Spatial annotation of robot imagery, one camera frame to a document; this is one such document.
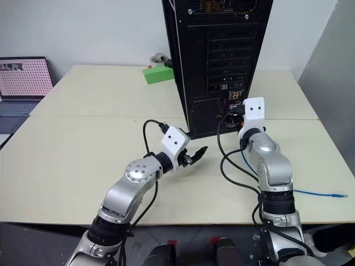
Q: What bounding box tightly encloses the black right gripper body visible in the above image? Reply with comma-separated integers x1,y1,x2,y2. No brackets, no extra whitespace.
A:
234,112,246,130

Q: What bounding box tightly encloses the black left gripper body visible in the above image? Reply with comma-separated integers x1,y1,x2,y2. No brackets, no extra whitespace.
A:
177,148,195,168

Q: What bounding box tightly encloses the blue ethernet cable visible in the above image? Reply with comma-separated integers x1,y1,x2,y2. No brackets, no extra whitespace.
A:
230,106,348,198

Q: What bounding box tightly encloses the black computer tower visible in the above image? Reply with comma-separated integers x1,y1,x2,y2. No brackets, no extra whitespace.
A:
161,0,274,140

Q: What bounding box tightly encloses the green rectangular block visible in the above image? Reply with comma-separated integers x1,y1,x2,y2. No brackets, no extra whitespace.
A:
141,66,175,85

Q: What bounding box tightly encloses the grey partition panel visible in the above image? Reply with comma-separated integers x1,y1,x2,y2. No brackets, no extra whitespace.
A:
297,0,355,178

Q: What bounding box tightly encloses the black and white floor object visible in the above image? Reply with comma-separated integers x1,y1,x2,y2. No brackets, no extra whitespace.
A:
302,224,355,258

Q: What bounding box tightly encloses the open laptop with pink screen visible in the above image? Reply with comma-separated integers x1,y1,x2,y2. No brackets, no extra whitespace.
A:
0,57,54,150

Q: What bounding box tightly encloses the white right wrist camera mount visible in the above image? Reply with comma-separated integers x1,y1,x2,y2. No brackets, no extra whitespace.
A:
239,96,266,138

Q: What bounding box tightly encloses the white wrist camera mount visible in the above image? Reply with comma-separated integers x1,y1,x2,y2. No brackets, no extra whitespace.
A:
160,125,191,171
239,96,266,138

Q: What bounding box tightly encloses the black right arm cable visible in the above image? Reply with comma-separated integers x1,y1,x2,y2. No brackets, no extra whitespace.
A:
216,99,278,242

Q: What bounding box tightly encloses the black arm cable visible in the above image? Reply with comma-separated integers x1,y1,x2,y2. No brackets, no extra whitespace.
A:
119,119,170,266
216,99,278,242

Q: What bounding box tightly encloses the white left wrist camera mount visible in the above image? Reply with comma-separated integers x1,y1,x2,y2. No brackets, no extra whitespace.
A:
160,125,191,171

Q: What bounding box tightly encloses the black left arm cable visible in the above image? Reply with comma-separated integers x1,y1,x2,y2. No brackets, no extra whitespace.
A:
119,119,170,266

